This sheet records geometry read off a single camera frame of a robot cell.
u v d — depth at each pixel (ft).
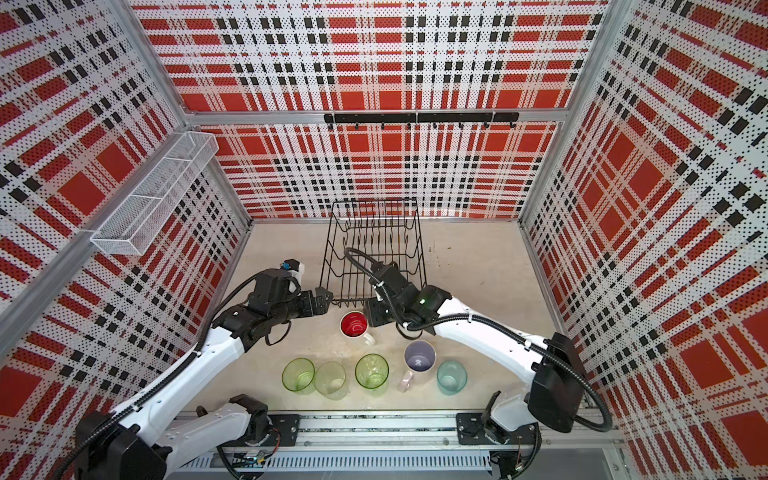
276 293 2.00
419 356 2.76
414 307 1.79
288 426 2.42
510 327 1.51
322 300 2.35
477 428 2.39
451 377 2.69
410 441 2.41
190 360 1.54
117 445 1.22
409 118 2.89
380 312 2.19
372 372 2.61
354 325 2.96
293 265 2.38
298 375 2.68
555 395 1.29
